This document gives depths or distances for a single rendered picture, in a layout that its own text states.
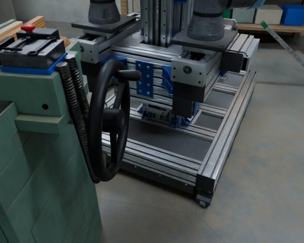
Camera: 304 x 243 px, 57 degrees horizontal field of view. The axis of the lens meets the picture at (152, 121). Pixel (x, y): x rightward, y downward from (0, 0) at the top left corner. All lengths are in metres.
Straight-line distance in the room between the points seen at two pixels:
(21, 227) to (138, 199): 0.89
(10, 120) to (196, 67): 0.68
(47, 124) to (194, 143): 1.07
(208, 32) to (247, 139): 1.03
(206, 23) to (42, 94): 0.74
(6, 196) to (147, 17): 0.98
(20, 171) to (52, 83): 0.22
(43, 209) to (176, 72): 0.67
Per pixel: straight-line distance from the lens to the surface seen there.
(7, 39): 0.70
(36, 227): 0.81
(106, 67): 0.60
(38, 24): 1.04
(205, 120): 1.74
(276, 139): 2.08
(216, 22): 1.17
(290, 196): 1.72
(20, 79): 0.60
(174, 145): 1.53
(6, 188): 0.66
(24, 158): 0.69
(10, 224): 0.71
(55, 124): 0.60
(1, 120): 0.61
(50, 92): 0.59
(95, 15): 1.37
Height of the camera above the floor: 1.20
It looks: 36 degrees down
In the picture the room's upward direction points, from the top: straight up
